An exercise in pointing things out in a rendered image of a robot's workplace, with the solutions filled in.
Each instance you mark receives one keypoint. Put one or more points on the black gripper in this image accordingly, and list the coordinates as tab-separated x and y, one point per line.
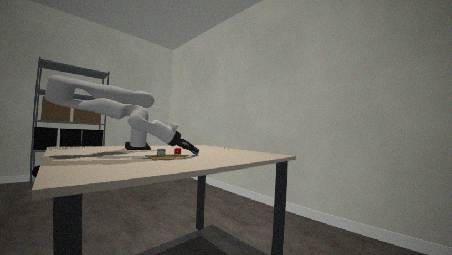
182	143

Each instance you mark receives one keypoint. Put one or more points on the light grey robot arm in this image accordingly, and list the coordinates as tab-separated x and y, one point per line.
114	102

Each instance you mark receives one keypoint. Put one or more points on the tan mat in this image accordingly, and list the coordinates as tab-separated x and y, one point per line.
166	157

